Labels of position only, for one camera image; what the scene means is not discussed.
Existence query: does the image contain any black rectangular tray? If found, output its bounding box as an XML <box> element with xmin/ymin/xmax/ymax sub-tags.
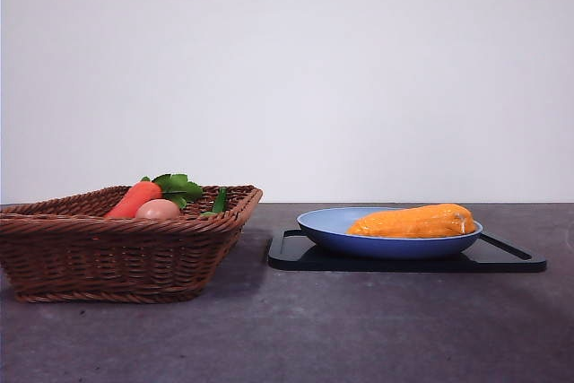
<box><xmin>267</xmin><ymin>228</ymin><xmax>548</xmax><ymax>274</ymax></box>

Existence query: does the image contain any yellow corn cob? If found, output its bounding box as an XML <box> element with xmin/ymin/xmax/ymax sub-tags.
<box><xmin>347</xmin><ymin>203</ymin><xmax>477</xmax><ymax>239</ymax></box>

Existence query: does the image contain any brown egg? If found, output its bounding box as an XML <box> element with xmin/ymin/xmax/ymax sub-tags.
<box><xmin>135</xmin><ymin>198</ymin><xmax>181</xmax><ymax>221</ymax></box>

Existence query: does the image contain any green pepper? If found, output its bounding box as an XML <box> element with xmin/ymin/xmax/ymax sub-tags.
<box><xmin>200</xmin><ymin>187</ymin><xmax>228</xmax><ymax>216</ymax></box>

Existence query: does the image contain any blue round plate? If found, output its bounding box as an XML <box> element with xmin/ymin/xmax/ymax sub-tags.
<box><xmin>296</xmin><ymin>206</ymin><xmax>484</xmax><ymax>261</ymax></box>

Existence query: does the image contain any orange carrot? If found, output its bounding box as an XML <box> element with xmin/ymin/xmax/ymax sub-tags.
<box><xmin>104</xmin><ymin>180</ymin><xmax>163</xmax><ymax>219</ymax></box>

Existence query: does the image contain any brown wicker basket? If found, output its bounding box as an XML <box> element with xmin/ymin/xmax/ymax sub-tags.
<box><xmin>0</xmin><ymin>184</ymin><xmax>264</xmax><ymax>304</ymax></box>

